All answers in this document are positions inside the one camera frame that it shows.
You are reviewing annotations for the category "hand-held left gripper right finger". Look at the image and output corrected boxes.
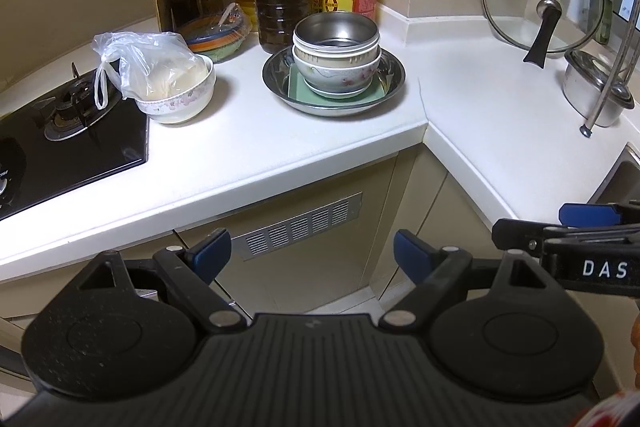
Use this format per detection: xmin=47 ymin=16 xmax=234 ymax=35
xmin=378 ymin=228 xmax=547 ymax=334

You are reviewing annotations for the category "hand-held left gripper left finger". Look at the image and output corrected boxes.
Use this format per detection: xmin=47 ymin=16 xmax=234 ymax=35
xmin=79 ymin=228 xmax=253 ymax=334

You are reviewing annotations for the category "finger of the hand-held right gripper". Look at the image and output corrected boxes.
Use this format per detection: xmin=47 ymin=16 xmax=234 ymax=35
xmin=492 ymin=218 xmax=566 ymax=261
xmin=558 ymin=202 xmax=640 ymax=231

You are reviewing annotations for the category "green square plate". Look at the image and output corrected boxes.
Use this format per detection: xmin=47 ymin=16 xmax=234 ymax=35
xmin=287 ymin=61 xmax=389 ymax=108

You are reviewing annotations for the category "large stainless steel basin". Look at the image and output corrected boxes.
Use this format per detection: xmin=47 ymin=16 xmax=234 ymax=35
xmin=262 ymin=44 xmax=407 ymax=117

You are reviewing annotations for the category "white floral bowl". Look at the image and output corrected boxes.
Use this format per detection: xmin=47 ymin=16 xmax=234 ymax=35
xmin=293 ymin=52 xmax=382 ymax=96

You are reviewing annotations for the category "small stainless steel bowl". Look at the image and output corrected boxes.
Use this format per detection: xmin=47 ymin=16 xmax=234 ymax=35
xmin=292 ymin=11 xmax=381 ymax=54

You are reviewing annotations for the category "wrapped stack of colourful bowls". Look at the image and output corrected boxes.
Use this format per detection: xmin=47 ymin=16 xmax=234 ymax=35
xmin=177 ymin=3 xmax=253 ymax=63

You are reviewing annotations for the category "person's right hand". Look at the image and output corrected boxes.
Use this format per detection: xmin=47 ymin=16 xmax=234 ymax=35
xmin=628 ymin=306 xmax=640 ymax=353

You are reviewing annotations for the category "stainless steel sink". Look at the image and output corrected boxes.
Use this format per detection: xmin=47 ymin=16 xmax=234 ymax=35
xmin=587 ymin=141 xmax=640 ymax=208

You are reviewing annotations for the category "beige kitchen cabinet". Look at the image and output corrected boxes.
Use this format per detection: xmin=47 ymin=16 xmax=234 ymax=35
xmin=0 ymin=146 xmax=617 ymax=408

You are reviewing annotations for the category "metal cabinet vent grille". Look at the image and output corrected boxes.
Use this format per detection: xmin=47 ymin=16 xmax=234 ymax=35
xmin=230 ymin=192 xmax=364 ymax=262

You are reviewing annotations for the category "steel cooking pot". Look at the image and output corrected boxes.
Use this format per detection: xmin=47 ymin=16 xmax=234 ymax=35
xmin=562 ymin=57 xmax=632 ymax=128

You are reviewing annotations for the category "red patterned clothing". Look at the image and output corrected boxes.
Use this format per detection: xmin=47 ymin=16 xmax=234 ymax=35
xmin=569 ymin=389 xmax=640 ymax=427

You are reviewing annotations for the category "steel pot lid white knob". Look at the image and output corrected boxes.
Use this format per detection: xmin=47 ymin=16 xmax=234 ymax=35
xmin=565 ymin=49 xmax=637 ymax=108

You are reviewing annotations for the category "floral bowl holding plastic bag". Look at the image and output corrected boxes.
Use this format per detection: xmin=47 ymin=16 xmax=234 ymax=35
xmin=134 ymin=54 xmax=217 ymax=126

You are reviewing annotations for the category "black gas stove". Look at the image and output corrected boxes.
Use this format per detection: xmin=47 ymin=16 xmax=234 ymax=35
xmin=0 ymin=64 xmax=150 ymax=223

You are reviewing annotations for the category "clear plastic bag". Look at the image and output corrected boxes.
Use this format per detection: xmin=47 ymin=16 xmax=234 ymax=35
xmin=92 ymin=31 xmax=209 ymax=110

